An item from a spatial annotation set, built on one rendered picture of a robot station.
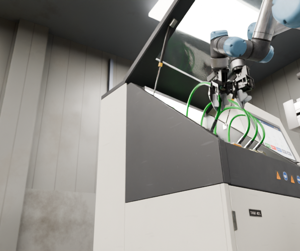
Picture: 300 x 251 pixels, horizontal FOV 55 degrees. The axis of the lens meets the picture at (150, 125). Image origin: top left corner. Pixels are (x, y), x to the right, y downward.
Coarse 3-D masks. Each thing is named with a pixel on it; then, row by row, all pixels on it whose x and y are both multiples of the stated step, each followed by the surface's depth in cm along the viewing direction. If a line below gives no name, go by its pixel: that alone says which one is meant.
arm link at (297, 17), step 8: (280, 0) 80; (288, 0) 77; (296, 0) 75; (272, 8) 82; (280, 8) 80; (288, 8) 77; (296, 8) 75; (280, 16) 80; (288, 16) 77; (296, 16) 76; (288, 24) 79; (296, 24) 78
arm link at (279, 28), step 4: (252, 24) 132; (276, 24) 131; (280, 24) 130; (248, 28) 133; (252, 28) 132; (276, 28) 131; (280, 28) 131; (284, 28) 132; (288, 28) 132; (248, 32) 133; (252, 32) 131; (276, 32) 133; (280, 32) 134; (248, 36) 135
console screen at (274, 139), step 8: (264, 120) 209; (272, 128) 210; (280, 128) 223; (272, 136) 201; (280, 136) 212; (264, 144) 184; (272, 144) 193; (280, 144) 203; (288, 144) 214; (280, 152) 194; (288, 152) 205; (296, 160) 207
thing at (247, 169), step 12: (228, 144) 107; (228, 156) 104; (240, 156) 110; (252, 156) 116; (264, 156) 122; (240, 168) 107; (252, 168) 113; (264, 168) 119; (276, 168) 126; (288, 168) 134; (240, 180) 105; (252, 180) 110; (264, 180) 116; (276, 180) 123; (288, 180) 130; (276, 192) 119; (288, 192) 126
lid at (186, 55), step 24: (192, 0) 144; (216, 0) 150; (240, 0) 155; (168, 24) 148; (192, 24) 155; (216, 24) 160; (240, 24) 166; (144, 48) 154; (168, 48) 159; (192, 48) 165; (144, 72) 162; (168, 72) 168; (192, 72) 177; (192, 96) 188
